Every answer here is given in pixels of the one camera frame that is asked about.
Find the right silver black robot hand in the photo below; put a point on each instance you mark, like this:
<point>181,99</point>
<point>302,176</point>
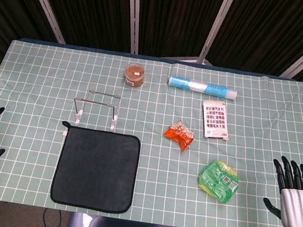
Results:
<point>297,209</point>

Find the blue towel with black trim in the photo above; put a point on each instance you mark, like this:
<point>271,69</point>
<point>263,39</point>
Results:
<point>95,168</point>

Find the green snack packet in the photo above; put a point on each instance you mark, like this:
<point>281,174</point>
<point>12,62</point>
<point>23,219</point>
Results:
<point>218,180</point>

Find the white box with picture grid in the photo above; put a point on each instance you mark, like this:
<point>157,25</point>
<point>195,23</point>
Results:
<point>215,120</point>

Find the orange snack packet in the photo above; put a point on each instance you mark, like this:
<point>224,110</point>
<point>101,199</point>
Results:
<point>179,136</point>

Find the green checked tablecloth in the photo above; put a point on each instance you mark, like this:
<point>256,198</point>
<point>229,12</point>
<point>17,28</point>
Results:
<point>152,182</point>

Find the blue white plastic film roll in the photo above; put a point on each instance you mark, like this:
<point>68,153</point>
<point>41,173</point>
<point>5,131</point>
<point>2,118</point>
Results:
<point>201,87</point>

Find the clear jar of rubber bands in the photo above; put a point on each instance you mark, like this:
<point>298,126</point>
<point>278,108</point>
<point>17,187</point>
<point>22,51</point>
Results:
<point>135,75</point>

